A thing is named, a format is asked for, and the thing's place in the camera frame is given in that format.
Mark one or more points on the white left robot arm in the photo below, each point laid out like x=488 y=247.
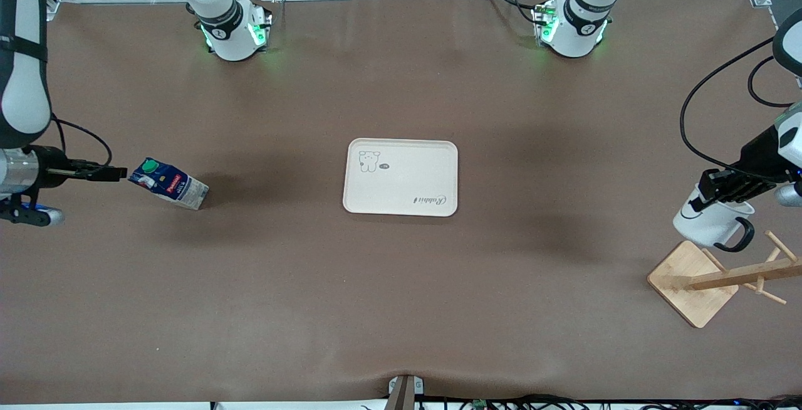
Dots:
x=573 y=27

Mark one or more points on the metal table clamp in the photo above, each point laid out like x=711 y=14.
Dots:
x=405 y=392

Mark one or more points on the white Rabbit print tray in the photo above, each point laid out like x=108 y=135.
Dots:
x=401 y=178

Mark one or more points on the white smiley face mug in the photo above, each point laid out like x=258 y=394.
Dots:
x=708 y=222

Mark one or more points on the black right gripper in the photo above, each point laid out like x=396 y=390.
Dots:
x=51 y=163

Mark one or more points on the wooden mug rack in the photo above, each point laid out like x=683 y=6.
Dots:
x=689 y=291

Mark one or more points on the brown table mat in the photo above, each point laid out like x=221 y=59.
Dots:
x=401 y=291

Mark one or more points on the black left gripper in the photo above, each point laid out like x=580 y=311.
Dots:
x=755 y=158

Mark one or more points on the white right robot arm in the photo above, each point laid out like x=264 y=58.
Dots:
x=229 y=27

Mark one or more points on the blue milk carton green cap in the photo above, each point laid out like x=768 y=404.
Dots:
x=172 y=185

